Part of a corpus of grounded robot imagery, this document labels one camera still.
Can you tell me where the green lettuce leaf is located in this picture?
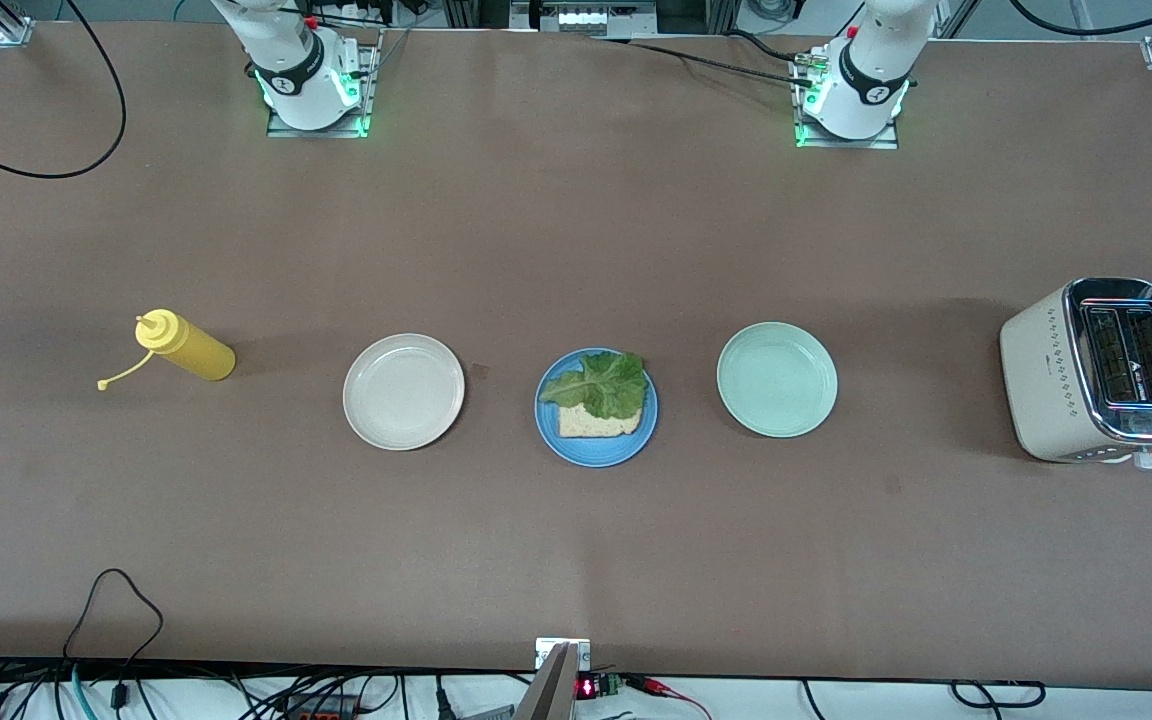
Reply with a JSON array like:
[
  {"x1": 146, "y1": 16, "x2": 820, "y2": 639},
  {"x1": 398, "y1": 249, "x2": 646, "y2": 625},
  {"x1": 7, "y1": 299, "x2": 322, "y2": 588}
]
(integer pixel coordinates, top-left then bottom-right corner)
[{"x1": 539, "y1": 351, "x2": 649, "y2": 421}]

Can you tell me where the white bread slice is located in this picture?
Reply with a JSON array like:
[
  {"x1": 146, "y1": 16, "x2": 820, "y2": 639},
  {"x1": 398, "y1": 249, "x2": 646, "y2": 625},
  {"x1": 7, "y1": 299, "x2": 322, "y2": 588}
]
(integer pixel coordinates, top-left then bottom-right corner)
[{"x1": 557, "y1": 395, "x2": 644, "y2": 439}]

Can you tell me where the yellow mustard squeeze bottle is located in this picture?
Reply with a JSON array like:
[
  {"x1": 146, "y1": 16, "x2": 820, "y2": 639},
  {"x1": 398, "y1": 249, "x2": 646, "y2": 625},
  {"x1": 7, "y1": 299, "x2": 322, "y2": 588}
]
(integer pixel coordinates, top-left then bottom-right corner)
[{"x1": 96, "y1": 308, "x2": 237, "y2": 393}]

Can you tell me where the pale green plate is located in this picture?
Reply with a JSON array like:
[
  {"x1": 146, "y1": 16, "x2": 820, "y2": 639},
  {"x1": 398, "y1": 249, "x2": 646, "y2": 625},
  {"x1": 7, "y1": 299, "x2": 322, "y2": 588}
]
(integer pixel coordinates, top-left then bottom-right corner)
[{"x1": 716, "y1": 322, "x2": 839, "y2": 439}]

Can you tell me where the blue plate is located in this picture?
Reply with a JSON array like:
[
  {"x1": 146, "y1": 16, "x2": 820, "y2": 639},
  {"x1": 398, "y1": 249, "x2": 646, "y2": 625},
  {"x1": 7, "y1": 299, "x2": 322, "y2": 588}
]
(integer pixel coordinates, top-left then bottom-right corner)
[{"x1": 534, "y1": 347, "x2": 659, "y2": 469}]

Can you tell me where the beige plate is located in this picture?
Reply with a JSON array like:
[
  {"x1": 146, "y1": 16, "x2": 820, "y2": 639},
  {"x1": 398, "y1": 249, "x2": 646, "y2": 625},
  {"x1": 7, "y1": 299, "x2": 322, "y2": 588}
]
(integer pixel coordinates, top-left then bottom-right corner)
[{"x1": 342, "y1": 333, "x2": 466, "y2": 452}]

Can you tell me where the cream and chrome toaster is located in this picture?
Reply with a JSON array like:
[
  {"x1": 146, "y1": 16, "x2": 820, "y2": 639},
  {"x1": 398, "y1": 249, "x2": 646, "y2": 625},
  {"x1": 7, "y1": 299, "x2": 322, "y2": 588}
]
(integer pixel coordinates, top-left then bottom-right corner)
[{"x1": 999, "y1": 277, "x2": 1152, "y2": 471}]

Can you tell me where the grey metal pole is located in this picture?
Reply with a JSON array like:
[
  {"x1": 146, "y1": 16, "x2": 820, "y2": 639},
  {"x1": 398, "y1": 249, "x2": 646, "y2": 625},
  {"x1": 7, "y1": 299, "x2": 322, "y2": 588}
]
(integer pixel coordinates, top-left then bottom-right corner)
[{"x1": 514, "y1": 643, "x2": 579, "y2": 720}]

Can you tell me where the black power strip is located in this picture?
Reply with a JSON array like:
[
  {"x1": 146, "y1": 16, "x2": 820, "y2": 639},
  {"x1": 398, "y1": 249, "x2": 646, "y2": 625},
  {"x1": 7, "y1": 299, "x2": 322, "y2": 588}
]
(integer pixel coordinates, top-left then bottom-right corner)
[{"x1": 271, "y1": 695, "x2": 362, "y2": 720}]

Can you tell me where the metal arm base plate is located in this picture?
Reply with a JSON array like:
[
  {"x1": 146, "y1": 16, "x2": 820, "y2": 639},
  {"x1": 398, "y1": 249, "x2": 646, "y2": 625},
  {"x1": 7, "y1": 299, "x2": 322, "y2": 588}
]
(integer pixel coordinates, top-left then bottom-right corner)
[
  {"x1": 792, "y1": 50, "x2": 903, "y2": 151},
  {"x1": 266, "y1": 28, "x2": 379, "y2": 139}
]

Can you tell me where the flat black cable loop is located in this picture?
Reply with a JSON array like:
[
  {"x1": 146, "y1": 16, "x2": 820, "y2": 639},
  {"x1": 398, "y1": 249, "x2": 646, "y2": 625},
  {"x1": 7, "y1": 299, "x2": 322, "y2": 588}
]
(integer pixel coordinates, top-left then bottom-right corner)
[{"x1": 949, "y1": 680, "x2": 1047, "y2": 708}]

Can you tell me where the black cable across table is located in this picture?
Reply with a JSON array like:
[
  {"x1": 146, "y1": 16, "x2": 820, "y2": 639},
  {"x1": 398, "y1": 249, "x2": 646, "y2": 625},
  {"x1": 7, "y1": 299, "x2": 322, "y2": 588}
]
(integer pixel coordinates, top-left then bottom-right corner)
[{"x1": 601, "y1": 36, "x2": 817, "y2": 87}]

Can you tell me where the white device on frame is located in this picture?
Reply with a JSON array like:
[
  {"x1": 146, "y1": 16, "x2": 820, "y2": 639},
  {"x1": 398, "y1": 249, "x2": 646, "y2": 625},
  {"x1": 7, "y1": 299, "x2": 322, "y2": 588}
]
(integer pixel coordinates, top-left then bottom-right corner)
[{"x1": 511, "y1": 0, "x2": 659, "y2": 36}]

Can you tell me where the white metal edge bracket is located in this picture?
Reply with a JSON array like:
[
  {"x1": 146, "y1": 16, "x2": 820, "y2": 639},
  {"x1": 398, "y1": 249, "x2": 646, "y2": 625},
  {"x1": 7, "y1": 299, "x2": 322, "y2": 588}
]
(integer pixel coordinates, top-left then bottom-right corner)
[{"x1": 535, "y1": 637, "x2": 592, "y2": 671}]

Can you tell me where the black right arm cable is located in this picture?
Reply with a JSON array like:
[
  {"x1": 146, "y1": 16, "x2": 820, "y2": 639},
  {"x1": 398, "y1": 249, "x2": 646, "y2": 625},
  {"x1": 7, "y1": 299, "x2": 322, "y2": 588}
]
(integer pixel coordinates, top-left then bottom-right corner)
[{"x1": 0, "y1": 0, "x2": 127, "y2": 181}]

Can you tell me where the thin black looped cable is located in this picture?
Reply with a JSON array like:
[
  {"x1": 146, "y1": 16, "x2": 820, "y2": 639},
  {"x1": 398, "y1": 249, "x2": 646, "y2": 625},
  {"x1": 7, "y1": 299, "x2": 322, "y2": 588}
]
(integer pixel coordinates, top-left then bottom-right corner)
[{"x1": 61, "y1": 568, "x2": 165, "y2": 713}]

